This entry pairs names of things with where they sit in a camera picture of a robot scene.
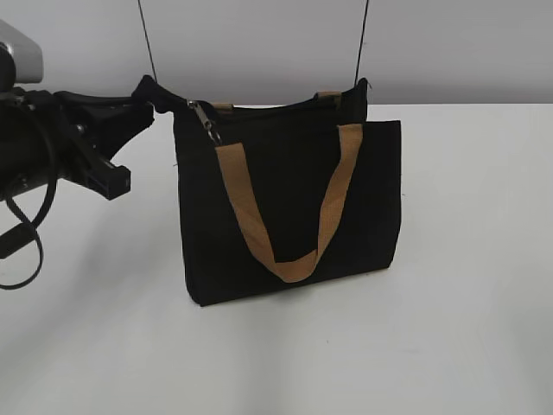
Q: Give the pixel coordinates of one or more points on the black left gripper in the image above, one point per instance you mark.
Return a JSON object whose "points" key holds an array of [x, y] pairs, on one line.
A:
{"points": [[68, 136]]}

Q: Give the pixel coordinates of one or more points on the black tote bag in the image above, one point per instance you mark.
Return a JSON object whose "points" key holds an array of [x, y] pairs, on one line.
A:
{"points": [[277, 197]]}

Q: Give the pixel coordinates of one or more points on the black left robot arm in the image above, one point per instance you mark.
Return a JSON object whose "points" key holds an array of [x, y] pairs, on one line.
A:
{"points": [[75, 134]]}

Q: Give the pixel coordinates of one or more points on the metal zipper pull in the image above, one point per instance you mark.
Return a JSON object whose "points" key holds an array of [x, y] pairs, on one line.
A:
{"points": [[208, 125]]}

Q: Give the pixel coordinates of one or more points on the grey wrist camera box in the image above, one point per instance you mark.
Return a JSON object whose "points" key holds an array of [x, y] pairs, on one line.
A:
{"points": [[21, 58]]}

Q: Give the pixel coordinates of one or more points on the tan front bag handle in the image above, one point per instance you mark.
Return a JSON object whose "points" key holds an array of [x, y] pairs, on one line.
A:
{"points": [[236, 177]]}

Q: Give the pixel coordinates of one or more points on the tan bag handle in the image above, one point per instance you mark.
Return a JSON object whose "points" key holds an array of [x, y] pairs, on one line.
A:
{"points": [[236, 177], [333, 95]]}

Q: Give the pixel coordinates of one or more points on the tan rear bag handle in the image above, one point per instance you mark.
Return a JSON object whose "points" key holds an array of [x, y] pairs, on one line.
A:
{"points": [[333, 95]]}

